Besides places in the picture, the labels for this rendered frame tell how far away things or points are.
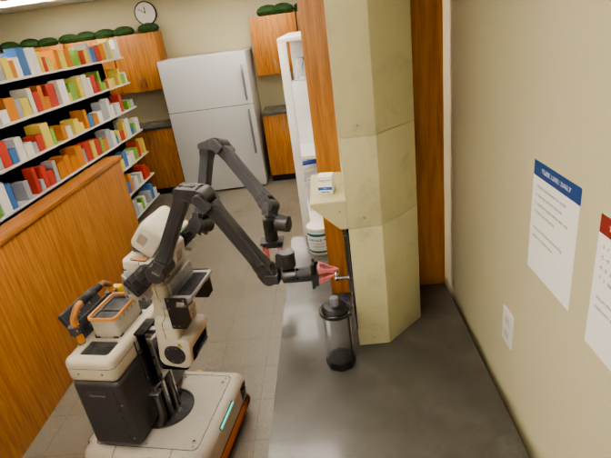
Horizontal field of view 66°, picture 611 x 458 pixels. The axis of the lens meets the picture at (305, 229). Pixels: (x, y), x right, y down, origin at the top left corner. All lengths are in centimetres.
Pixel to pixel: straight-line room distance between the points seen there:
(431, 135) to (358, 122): 50
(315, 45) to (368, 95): 42
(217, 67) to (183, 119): 83
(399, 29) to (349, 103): 26
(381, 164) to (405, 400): 74
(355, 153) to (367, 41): 32
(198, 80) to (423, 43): 493
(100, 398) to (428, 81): 196
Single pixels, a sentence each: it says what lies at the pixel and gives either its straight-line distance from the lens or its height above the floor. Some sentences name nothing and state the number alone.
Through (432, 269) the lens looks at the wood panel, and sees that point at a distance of 210.
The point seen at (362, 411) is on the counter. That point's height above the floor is 94.
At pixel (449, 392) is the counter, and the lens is 162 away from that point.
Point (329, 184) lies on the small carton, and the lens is 158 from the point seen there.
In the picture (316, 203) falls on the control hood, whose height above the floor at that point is 151.
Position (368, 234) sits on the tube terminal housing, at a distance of 157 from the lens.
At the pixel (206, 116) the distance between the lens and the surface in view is 656.
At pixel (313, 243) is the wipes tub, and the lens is 241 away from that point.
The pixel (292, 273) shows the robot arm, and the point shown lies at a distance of 172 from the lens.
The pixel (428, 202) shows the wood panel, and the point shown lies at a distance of 196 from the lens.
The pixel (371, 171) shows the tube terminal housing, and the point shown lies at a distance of 149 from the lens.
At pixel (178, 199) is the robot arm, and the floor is 153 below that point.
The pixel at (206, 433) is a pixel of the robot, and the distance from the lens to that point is 256.
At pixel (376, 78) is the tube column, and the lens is 145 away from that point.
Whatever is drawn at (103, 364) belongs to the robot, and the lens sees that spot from 232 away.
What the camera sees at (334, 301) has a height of 120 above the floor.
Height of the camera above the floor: 205
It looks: 24 degrees down
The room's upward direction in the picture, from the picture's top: 8 degrees counter-clockwise
